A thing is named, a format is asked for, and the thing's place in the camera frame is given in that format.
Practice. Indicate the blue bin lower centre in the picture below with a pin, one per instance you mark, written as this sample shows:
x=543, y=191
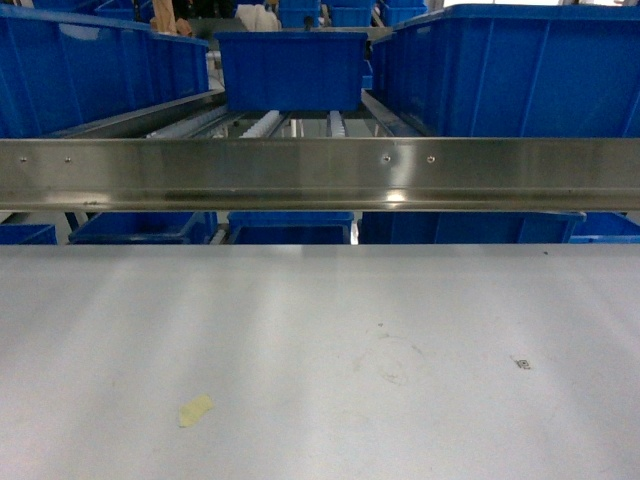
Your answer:
x=290, y=228

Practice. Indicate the white roller track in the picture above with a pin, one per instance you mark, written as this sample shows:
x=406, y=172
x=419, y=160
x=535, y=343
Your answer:
x=335, y=125

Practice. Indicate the blue bin upper centre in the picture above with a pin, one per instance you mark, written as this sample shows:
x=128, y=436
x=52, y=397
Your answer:
x=292, y=71

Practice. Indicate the yellow tape scrap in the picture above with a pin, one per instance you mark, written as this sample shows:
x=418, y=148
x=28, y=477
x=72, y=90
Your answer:
x=191, y=412

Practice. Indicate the large blue bin upper right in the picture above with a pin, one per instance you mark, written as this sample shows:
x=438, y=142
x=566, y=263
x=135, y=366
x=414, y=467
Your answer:
x=483, y=70

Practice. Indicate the blue bin lower far right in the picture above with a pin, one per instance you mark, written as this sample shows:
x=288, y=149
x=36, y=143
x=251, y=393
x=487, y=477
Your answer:
x=606, y=228

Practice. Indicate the blue bin upper left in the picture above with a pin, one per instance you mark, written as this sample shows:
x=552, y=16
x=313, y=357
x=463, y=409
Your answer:
x=60, y=70

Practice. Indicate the blue bin lower far left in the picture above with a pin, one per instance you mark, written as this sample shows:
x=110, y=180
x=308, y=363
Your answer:
x=28, y=234

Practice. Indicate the stainless steel shelf rail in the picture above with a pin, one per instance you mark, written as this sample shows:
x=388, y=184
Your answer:
x=412, y=174

